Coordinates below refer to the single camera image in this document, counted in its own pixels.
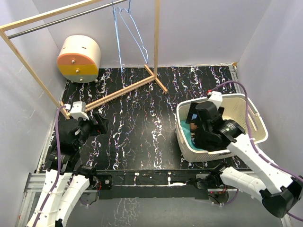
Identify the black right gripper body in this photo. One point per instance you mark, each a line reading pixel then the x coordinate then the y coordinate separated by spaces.
pixel 208 127

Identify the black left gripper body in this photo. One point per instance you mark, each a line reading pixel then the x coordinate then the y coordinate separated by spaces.
pixel 87 128

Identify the teal t-shirt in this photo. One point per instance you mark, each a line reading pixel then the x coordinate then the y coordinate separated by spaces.
pixel 187 133

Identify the black printed t-shirt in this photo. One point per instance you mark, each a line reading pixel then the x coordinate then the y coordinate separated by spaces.
pixel 206 140

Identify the light blue wire hanger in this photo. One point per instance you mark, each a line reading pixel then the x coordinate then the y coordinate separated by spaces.
pixel 126 16
pixel 117 36

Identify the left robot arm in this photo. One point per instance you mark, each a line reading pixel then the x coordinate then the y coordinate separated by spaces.
pixel 64 182

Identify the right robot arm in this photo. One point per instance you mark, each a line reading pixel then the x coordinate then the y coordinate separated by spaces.
pixel 276 188

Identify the white laundry basket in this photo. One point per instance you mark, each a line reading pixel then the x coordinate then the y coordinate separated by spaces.
pixel 240 116

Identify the round drawer cabinet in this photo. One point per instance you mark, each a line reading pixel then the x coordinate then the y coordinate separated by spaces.
pixel 79 59

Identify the metal hanging rod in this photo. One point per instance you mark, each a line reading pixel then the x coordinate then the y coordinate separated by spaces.
pixel 64 19

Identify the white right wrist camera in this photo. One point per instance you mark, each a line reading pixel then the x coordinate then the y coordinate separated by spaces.
pixel 216 98

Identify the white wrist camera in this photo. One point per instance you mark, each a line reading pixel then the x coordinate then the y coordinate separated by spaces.
pixel 76 110
pixel 216 98

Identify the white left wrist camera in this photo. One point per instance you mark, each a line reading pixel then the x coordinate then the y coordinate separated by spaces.
pixel 76 110

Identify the wooden clothes rack frame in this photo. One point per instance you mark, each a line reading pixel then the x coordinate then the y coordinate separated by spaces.
pixel 153 74

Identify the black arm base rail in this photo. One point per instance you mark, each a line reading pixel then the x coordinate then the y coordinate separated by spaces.
pixel 176 183

